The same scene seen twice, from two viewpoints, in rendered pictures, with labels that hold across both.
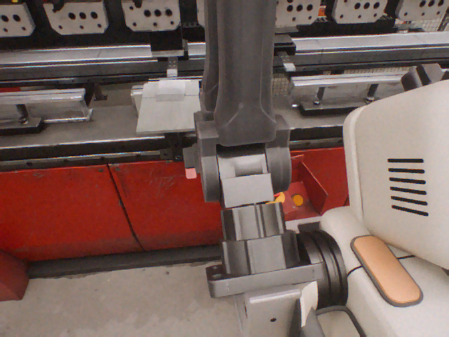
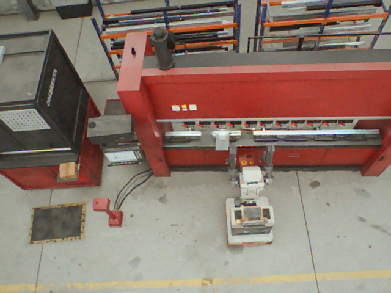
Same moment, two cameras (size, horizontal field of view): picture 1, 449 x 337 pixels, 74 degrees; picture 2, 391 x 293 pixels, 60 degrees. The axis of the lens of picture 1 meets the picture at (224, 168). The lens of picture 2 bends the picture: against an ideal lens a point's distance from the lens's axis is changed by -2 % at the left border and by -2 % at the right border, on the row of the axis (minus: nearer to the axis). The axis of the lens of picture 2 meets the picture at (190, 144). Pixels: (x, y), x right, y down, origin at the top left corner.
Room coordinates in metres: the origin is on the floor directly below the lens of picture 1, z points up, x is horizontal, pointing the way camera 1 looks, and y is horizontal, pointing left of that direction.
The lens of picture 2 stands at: (-1.49, -0.12, 5.12)
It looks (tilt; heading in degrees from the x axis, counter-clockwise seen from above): 61 degrees down; 18
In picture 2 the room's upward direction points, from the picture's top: 11 degrees counter-clockwise
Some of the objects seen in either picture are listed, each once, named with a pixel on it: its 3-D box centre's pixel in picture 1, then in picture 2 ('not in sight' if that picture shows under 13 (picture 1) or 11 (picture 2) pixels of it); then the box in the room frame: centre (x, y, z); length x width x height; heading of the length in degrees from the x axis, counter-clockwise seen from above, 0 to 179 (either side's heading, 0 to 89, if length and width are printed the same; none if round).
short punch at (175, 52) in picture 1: (166, 41); not in sight; (0.93, 0.18, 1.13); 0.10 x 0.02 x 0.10; 96
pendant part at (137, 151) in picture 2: not in sight; (124, 153); (0.26, 1.31, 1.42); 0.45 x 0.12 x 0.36; 102
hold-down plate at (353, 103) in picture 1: (341, 105); (266, 138); (0.93, -0.43, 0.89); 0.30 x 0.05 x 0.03; 96
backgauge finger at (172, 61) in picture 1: (172, 57); not in sight; (1.08, 0.19, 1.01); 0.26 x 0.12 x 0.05; 6
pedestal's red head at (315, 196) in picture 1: (283, 196); (247, 162); (0.62, -0.19, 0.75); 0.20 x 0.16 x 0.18; 109
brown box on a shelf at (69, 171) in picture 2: not in sight; (66, 171); (0.09, 2.20, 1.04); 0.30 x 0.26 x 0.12; 100
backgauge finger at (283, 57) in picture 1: (282, 52); not in sight; (1.12, -0.22, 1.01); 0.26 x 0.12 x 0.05; 6
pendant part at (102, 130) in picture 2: not in sight; (118, 143); (0.34, 1.38, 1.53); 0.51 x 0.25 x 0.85; 102
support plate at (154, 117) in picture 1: (170, 104); (222, 141); (0.78, 0.16, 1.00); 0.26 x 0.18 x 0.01; 6
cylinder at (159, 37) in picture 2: not in sight; (168, 46); (1.00, 0.72, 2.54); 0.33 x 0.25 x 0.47; 96
